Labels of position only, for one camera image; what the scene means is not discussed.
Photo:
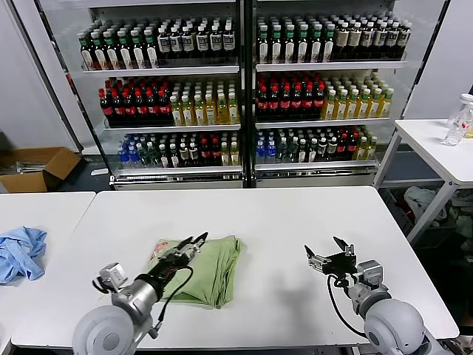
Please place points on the white cap dark bottle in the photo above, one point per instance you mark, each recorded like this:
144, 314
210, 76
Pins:
312, 151
322, 151
184, 157
164, 157
194, 156
302, 152
332, 150
174, 157

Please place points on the white label dark bottle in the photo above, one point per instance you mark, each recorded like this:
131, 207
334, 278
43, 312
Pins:
203, 42
163, 44
229, 40
176, 43
188, 43
216, 41

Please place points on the white crumpled garment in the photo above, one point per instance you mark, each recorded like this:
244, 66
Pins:
423, 203

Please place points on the crumpled light blue cloth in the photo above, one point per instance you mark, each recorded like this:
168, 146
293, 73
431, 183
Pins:
18, 255

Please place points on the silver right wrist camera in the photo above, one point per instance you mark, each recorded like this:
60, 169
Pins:
370, 275

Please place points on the pale green crumpled garment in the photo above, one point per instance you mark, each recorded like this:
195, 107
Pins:
463, 214

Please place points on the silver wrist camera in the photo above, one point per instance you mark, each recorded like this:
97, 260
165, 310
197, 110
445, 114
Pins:
370, 275
112, 275

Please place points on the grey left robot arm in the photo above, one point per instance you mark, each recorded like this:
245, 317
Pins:
111, 325

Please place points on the glass front drinks cabinet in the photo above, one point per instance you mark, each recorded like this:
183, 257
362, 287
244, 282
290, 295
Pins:
159, 71
329, 66

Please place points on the clear white cap bottle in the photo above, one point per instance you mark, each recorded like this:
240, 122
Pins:
457, 125

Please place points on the wrapped metal rods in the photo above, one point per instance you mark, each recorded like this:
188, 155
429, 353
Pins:
22, 167

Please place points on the blue water bottle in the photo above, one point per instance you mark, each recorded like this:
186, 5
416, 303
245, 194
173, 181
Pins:
260, 153
134, 158
122, 157
271, 154

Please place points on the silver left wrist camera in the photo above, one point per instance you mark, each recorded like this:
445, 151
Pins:
112, 275

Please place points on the small white flat object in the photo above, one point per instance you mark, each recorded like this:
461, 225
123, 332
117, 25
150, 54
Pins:
99, 172

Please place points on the open cardboard box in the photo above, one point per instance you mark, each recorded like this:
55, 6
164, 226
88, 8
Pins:
37, 181

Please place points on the white side table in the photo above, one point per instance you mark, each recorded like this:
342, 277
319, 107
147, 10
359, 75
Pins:
425, 140

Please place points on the light green t-shirt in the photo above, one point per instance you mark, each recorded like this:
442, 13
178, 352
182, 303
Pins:
216, 273

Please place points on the green cap tea bottle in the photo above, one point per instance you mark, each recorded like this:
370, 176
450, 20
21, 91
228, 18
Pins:
316, 46
125, 54
99, 54
264, 47
302, 46
87, 55
289, 47
276, 47
112, 54
151, 52
328, 46
138, 53

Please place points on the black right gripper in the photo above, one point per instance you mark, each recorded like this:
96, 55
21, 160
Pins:
340, 264

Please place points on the green tinted water bottle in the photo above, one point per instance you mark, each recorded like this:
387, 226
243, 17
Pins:
282, 152
293, 152
145, 157
153, 157

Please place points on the beige label dark bottle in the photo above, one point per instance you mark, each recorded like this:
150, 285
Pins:
341, 41
354, 40
380, 40
392, 40
367, 40
404, 39

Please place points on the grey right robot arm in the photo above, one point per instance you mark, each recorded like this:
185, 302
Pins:
395, 321

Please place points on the yellow juice bottle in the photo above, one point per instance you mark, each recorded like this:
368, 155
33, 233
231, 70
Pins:
225, 156
210, 112
386, 104
361, 149
375, 105
177, 114
222, 111
364, 106
352, 106
188, 113
233, 110
340, 107
328, 108
199, 112
234, 155
371, 149

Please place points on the open glass cabinet door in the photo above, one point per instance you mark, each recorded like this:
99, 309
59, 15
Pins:
56, 74
421, 37

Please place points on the red cap cola bottle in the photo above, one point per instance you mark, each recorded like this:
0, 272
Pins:
106, 109
285, 104
343, 149
262, 105
151, 107
296, 104
320, 103
353, 148
308, 103
163, 107
117, 109
128, 108
216, 154
205, 154
140, 108
274, 105

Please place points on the yellow liquid bottle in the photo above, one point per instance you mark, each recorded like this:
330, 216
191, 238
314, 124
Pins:
469, 131

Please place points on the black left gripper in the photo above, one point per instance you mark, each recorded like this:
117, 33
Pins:
173, 262

